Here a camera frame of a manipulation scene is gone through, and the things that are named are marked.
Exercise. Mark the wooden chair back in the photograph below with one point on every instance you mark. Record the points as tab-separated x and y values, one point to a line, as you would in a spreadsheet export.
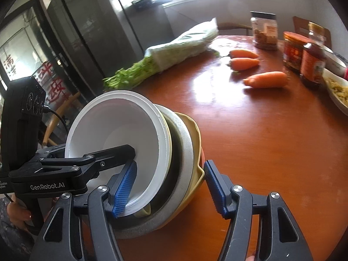
300	24

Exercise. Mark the yellow shell-shaped plate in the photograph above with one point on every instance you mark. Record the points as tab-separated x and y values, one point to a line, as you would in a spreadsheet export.
196	138

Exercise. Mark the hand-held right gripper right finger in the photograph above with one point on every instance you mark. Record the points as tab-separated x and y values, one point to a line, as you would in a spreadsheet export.
214	187

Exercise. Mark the glass door red lettering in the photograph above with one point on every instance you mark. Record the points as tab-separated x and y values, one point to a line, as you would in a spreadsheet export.
35	68

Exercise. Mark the yellow bowl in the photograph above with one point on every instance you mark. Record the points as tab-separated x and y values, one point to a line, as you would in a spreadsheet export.
168	141

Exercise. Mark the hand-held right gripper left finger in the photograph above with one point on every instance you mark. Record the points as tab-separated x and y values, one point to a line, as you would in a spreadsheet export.
125	190

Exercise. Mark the bagged celery bunch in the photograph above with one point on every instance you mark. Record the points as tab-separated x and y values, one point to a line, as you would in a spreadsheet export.
174	49

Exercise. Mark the person's left hand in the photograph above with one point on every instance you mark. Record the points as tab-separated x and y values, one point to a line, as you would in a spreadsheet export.
16	212

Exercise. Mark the small steel bowl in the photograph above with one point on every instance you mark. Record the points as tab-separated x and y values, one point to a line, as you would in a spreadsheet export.
335	62

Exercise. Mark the brown sauce bottle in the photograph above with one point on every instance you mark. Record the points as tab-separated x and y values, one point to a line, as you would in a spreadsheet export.
312	65

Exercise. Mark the carrot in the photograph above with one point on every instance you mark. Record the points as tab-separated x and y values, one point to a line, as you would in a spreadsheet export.
244	63
243	53
266	79

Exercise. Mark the red sauce jar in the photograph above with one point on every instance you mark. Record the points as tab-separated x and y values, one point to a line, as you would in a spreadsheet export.
293	51

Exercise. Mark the red and white bowl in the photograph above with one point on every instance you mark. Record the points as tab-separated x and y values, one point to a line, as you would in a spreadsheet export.
108	130

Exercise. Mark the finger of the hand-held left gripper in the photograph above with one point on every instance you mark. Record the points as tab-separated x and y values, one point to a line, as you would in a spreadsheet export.
51	151
108	157

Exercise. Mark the light wooden chair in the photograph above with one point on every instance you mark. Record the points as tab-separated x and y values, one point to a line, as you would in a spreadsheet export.
69	100

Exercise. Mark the clear jar black lid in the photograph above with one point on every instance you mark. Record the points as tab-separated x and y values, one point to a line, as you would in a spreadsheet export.
263	32

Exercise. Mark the grey refrigerator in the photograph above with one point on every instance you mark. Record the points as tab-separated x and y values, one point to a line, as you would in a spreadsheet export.
89	32

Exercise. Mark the white plate of food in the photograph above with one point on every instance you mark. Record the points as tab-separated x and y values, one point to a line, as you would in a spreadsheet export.
338	89

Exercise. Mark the large steel bowl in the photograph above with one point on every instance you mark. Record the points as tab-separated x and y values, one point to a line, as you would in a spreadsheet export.
187	152

